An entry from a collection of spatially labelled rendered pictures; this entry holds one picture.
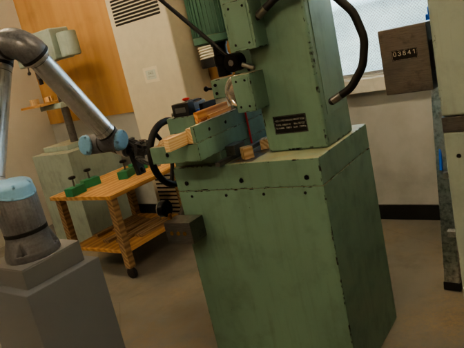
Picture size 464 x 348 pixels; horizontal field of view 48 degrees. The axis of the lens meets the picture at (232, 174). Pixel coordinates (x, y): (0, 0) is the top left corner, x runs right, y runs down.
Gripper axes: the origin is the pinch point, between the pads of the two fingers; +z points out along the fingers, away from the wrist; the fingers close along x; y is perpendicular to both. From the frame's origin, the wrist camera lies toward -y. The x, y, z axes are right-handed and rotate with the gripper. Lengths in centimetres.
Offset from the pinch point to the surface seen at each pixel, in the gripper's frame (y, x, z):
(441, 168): 16, 43, 109
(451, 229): -7, 40, 119
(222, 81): 47, -13, 36
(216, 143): 31, -31, 46
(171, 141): 35, -48, 41
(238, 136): 30, -17, 47
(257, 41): 66, -27, 56
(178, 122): 29.0, -17.7, 20.7
